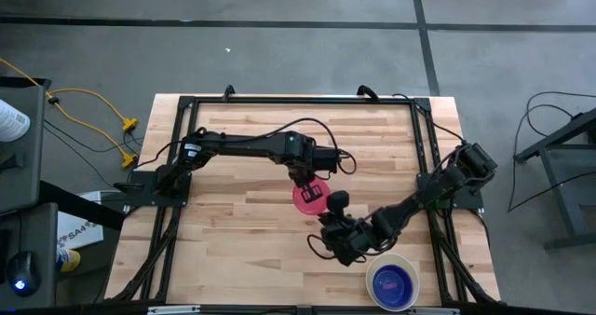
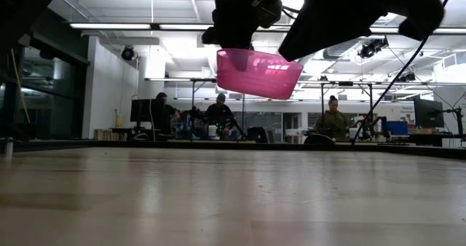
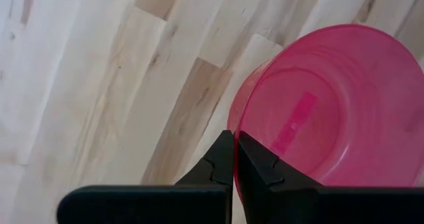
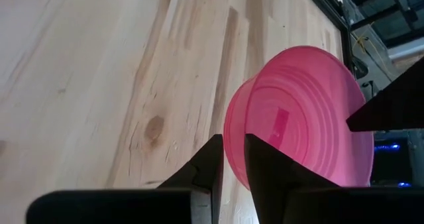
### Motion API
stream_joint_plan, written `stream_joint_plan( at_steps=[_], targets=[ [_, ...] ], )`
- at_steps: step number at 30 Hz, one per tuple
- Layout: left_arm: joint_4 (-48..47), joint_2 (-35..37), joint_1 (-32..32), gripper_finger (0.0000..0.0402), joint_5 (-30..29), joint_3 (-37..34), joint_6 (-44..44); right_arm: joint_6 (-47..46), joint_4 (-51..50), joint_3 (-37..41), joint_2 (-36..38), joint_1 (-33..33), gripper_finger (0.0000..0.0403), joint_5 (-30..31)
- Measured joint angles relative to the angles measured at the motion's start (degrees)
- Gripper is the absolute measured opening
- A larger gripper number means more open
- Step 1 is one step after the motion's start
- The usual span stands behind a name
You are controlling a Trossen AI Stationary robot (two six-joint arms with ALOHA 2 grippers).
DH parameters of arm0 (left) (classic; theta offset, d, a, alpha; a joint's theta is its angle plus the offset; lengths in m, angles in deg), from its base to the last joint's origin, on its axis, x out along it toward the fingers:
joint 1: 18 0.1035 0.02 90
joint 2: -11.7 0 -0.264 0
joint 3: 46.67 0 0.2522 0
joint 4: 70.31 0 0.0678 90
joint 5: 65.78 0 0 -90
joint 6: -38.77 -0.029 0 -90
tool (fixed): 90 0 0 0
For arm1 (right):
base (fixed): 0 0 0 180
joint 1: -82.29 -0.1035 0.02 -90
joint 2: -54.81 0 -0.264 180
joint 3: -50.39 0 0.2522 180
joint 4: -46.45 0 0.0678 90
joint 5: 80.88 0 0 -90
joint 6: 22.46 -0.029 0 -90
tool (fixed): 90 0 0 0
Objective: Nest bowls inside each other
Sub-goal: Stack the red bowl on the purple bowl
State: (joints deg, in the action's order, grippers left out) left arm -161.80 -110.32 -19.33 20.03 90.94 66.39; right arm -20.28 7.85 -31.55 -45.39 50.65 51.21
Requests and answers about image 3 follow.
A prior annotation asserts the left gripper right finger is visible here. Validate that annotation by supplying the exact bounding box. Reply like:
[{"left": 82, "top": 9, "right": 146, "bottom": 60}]
[{"left": 236, "top": 131, "right": 424, "bottom": 224}]

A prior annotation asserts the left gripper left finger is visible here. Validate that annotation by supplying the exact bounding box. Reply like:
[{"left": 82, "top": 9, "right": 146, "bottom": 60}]
[{"left": 56, "top": 129, "right": 235, "bottom": 224}]

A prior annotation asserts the pink translucent plastic bowl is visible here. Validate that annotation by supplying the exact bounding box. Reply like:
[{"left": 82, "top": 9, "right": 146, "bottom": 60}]
[{"left": 226, "top": 23, "right": 424, "bottom": 205}]

